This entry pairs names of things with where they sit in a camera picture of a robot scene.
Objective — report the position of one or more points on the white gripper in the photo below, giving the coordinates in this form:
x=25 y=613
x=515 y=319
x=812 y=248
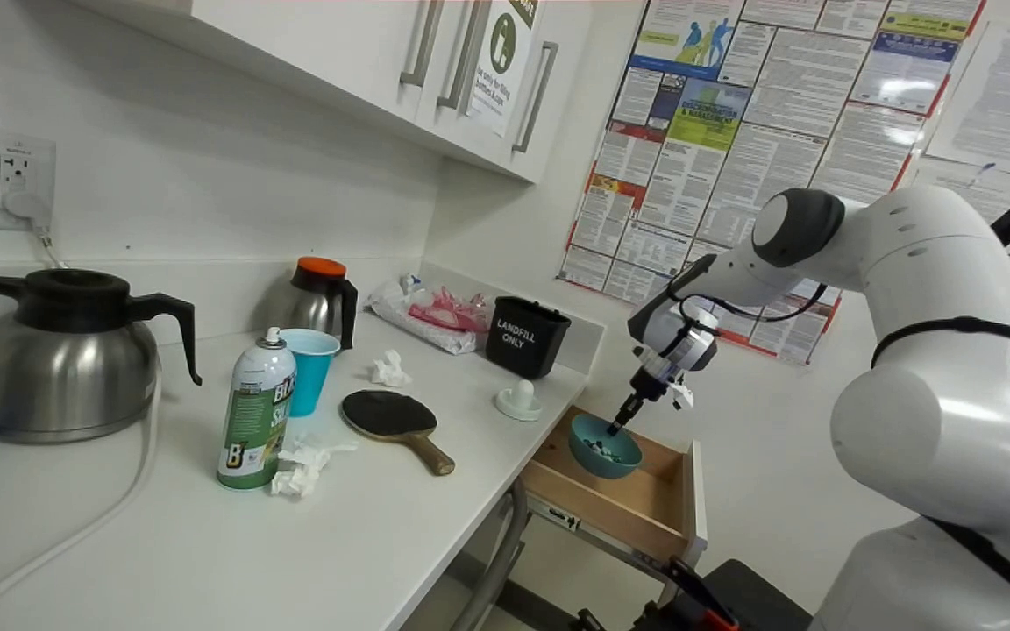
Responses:
x=666 y=349

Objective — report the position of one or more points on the teal bowl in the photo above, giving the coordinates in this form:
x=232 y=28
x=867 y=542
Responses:
x=597 y=453

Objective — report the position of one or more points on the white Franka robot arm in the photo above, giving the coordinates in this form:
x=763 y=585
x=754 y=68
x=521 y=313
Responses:
x=937 y=387

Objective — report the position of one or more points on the wooden open drawer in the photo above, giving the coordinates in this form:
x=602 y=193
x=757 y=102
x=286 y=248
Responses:
x=633 y=501

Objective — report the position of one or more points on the small white round dish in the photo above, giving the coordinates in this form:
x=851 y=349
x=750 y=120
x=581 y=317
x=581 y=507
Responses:
x=515 y=404

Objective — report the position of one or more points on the black plastic bin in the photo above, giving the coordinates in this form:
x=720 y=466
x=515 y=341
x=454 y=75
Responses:
x=522 y=336

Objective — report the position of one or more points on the black stand base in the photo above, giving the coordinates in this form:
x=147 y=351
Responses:
x=726 y=598

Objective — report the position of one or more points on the bag of pink packets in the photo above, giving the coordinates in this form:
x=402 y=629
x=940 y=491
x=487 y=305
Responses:
x=430 y=313

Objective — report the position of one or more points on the black ping pong paddle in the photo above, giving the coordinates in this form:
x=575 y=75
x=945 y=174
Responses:
x=388 y=417

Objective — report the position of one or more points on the small crumpled white paper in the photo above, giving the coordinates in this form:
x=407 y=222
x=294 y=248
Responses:
x=389 y=369

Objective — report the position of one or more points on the blue plastic cup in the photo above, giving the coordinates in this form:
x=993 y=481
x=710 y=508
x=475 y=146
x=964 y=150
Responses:
x=311 y=373

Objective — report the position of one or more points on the white cabinet door with sign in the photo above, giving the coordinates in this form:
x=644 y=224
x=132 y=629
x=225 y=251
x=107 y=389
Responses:
x=475 y=123

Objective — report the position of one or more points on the crumpled white tissue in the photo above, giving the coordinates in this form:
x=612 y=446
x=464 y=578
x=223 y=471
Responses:
x=300 y=471

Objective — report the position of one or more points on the steel carafe with orange lid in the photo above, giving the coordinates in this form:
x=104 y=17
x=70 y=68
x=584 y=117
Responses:
x=313 y=305

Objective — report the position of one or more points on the green spray can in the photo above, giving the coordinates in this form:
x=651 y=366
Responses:
x=253 y=421

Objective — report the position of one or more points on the green stay safe sign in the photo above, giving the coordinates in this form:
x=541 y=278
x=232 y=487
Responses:
x=499 y=56

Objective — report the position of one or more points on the white paper notice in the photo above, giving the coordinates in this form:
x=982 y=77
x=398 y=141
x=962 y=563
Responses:
x=1009 y=106

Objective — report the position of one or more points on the steel coffee pot black lid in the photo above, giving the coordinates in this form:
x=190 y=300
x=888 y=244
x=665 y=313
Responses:
x=62 y=363

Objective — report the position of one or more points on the large colourful wall poster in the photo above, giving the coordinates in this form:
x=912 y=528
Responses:
x=737 y=128

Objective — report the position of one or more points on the white wall power outlet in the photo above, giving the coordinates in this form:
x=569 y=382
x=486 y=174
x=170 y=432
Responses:
x=14 y=181

